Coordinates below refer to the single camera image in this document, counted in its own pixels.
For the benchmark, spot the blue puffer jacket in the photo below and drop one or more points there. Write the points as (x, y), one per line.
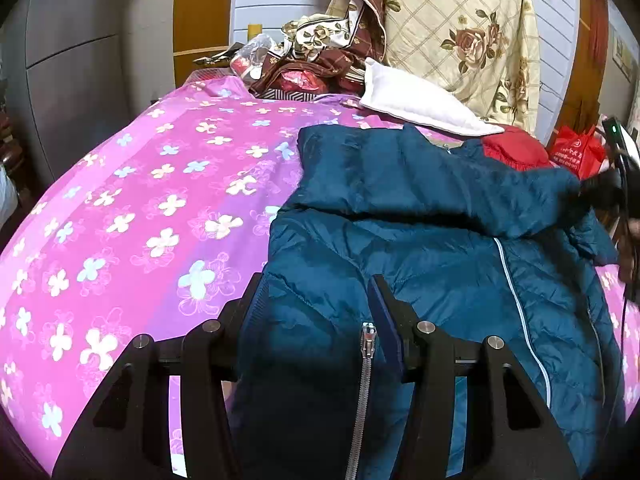
(440, 270)

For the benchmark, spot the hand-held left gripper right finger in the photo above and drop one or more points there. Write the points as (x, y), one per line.
(386, 322)

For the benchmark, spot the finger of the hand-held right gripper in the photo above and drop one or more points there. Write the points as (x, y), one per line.
(602, 191)

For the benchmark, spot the white plastic bag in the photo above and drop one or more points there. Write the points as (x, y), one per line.
(7, 195)

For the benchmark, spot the white pillow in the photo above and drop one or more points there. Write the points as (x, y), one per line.
(415, 100)

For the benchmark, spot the brown floral cloth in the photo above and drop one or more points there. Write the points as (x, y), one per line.
(367, 10)

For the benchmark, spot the pink floral bed sheet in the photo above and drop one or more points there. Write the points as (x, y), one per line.
(150, 200)

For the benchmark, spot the clear plastic bag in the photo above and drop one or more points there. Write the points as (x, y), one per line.
(260, 49)

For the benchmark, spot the cream floral cloth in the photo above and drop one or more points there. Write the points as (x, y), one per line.
(317, 35)

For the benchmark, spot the red garment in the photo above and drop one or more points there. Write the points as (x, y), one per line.
(517, 147)

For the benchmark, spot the red plastic bag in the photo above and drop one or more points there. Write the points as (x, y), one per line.
(575, 150)

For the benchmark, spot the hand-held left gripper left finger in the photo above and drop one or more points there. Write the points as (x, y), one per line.
(251, 305)

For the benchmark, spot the beige floral quilt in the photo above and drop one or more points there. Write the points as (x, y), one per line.
(460, 25)

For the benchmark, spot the red shiny packet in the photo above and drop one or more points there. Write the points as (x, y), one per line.
(297, 81)

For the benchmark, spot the grey wardrobe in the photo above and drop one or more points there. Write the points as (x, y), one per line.
(70, 60)

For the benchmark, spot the wooden door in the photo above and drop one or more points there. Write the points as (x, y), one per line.
(202, 15)

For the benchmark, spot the yellow box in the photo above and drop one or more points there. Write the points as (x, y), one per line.
(255, 28)

